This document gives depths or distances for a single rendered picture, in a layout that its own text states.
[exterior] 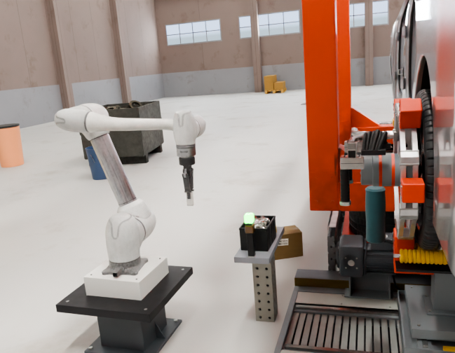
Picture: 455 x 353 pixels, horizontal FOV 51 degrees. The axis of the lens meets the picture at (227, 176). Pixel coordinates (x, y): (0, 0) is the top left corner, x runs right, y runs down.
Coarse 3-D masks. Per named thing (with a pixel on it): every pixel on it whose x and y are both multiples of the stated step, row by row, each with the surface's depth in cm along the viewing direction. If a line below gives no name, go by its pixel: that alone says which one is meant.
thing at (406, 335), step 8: (400, 296) 235; (400, 304) 228; (400, 312) 217; (400, 320) 215; (408, 320) 214; (400, 328) 215; (408, 328) 208; (408, 336) 202; (408, 344) 197; (416, 344) 196; (424, 344) 191; (432, 344) 196; (440, 344) 195; (448, 344) 195; (408, 352) 192; (416, 352) 191; (424, 352) 190; (432, 352) 189; (440, 352) 188; (448, 352) 187
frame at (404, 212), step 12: (396, 108) 196; (396, 144) 219; (408, 156) 171; (396, 192) 219; (396, 204) 216; (408, 204) 177; (396, 216) 210; (408, 216) 177; (396, 228) 205; (408, 228) 194
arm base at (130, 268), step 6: (138, 258) 233; (144, 258) 241; (114, 264) 228; (120, 264) 227; (126, 264) 228; (132, 264) 229; (138, 264) 232; (102, 270) 230; (108, 270) 229; (114, 270) 225; (120, 270) 226; (126, 270) 227; (132, 270) 227; (138, 270) 230; (114, 276) 225
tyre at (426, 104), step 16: (416, 96) 198; (432, 112) 171; (432, 128) 168; (432, 144) 166; (432, 160) 165; (432, 176) 165; (432, 192) 166; (432, 208) 168; (432, 224) 171; (432, 240) 178
